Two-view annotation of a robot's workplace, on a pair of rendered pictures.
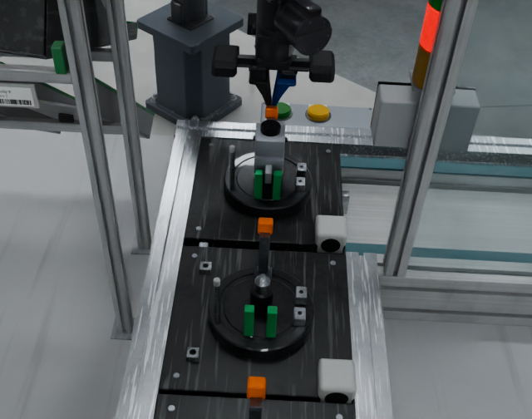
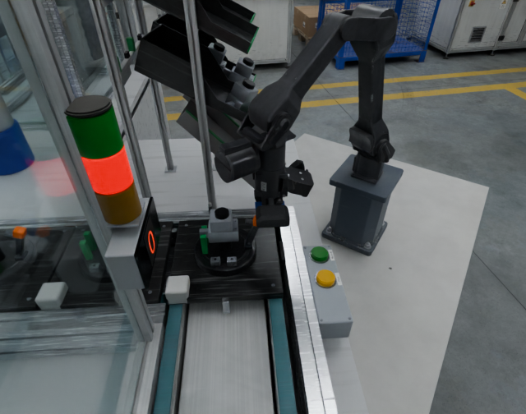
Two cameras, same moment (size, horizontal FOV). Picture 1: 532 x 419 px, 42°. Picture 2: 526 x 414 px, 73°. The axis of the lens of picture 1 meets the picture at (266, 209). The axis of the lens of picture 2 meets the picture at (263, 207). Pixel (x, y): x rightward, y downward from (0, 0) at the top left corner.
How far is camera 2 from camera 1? 1.05 m
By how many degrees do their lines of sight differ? 61
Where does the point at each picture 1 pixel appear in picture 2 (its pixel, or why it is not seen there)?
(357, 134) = (307, 308)
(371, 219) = (224, 333)
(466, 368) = not seen: outside the picture
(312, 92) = (411, 301)
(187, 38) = (339, 176)
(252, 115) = (359, 264)
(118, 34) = (198, 97)
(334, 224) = (177, 285)
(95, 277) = not seen: hidden behind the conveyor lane
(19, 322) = (164, 197)
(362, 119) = (330, 311)
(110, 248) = (141, 181)
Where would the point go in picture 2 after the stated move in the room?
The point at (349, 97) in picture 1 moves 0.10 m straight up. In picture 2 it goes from (421, 332) to (434, 305)
